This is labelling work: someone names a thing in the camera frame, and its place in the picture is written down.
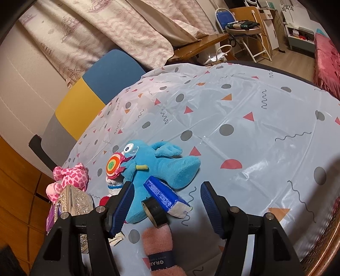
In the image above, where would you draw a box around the blue folding chair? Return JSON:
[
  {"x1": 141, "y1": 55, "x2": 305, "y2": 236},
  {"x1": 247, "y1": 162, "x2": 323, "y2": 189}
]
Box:
[{"x1": 215, "y1": 8, "x2": 235, "y2": 34}]

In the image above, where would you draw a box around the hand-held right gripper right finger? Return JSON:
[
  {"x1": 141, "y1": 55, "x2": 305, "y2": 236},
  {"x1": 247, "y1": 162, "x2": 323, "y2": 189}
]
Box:
[{"x1": 200, "y1": 182, "x2": 306, "y2": 276}]

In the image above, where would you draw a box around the black tape roll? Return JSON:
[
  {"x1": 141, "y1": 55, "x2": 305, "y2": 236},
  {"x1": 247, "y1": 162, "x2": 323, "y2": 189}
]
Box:
[{"x1": 141, "y1": 198, "x2": 168, "y2": 228}]

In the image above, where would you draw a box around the blue tissue packet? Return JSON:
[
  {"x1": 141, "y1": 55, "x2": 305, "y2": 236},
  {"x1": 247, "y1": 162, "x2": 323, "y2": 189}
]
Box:
[{"x1": 143, "y1": 176, "x2": 192, "y2": 218}]

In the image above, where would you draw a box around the rainbow lollipop toy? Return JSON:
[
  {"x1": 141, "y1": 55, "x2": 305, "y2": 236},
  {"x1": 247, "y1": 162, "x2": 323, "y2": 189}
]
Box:
[{"x1": 106, "y1": 152, "x2": 128, "y2": 181}]

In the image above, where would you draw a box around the pink towel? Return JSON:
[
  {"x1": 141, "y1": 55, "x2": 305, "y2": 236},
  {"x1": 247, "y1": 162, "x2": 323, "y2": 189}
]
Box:
[{"x1": 141, "y1": 224, "x2": 186, "y2": 276}]

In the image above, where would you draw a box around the wooden desk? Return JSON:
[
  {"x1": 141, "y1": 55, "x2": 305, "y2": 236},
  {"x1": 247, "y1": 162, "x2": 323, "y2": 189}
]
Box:
[{"x1": 167, "y1": 33, "x2": 230, "y2": 64}]

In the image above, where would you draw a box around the pink patterned curtain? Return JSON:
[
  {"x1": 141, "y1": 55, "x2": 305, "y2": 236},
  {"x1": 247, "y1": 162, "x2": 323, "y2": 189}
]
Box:
[{"x1": 18, "y1": 0, "x2": 215, "y2": 87}]

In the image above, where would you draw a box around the white hose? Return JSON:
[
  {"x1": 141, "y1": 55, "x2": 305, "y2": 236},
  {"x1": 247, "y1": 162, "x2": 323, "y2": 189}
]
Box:
[{"x1": 207, "y1": 45, "x2": 232, "y2": 65}]

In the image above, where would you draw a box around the wooden board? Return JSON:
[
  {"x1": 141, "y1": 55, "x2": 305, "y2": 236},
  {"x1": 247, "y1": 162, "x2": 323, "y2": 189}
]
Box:
[{"x1": 230, "y1": 7, "x2": 279, "y2": 51}]

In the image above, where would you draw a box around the pink spotted giraffe plush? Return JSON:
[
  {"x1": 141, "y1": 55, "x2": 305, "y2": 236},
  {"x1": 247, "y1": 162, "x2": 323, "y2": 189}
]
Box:
[{"x1": 46, "y1": 163, "x2": 89, "y2": 203}]

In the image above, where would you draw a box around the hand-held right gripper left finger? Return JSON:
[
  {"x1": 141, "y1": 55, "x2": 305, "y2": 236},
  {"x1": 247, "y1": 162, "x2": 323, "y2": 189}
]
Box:
[{"x1": 29, "y1": 181, "x2": 133, "y2": 276}]

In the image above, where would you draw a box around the purple carton box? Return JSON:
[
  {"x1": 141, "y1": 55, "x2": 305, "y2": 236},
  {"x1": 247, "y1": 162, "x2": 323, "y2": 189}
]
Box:
[{"x1": 46, "y1": 204, "x2": 63, "y2": 234}]

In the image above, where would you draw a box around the white cabinet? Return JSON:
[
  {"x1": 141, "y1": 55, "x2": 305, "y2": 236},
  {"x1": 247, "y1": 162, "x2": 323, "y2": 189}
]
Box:
[{"x1": 282, "y1": 0, "x2": 319, "y2": 56}]

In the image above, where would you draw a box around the pink fringed blanket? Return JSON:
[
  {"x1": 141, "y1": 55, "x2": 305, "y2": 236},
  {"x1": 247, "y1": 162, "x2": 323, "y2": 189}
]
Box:
[{"x1": 313, "y1": 33, "x2": 340, "y2": 100}]

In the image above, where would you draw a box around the grey yellow blue chair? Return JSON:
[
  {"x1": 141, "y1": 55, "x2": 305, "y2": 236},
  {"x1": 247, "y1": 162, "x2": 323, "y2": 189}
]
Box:
[{"x1": 42, "y1": 49, "x2": 146, "y2": 162}]

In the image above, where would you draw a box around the black hair dryer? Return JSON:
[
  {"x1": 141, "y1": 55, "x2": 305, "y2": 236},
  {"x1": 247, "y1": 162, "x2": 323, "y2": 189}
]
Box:
[{"x1": 227, "y1": 21, "x2": 259, "y2": 30}]

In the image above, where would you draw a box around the patterned plastic tablecloth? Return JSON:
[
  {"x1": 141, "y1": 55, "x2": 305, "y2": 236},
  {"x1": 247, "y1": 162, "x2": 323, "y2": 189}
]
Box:
[{"x1": 62, "y1": 62, "x2": 340, "y2": 276}]

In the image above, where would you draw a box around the beige plush with blue collar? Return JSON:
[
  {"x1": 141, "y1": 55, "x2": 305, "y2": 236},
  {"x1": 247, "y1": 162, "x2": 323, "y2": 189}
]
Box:
[{"x1": 106, "y1": 176, "x2": 125, "y2": 197}]

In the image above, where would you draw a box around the blue plush toy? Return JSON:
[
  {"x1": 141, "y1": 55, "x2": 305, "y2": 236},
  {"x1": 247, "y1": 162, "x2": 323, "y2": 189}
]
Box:
[{"x1": 123, "y1": 141, "x2": 201, "y2": 224}]

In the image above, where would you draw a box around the white folding stand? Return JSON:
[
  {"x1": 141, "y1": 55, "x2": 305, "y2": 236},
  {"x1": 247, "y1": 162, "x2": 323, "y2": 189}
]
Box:
[{"x1": 225, "y1": 20, "x2": 273, "y2": 63}]

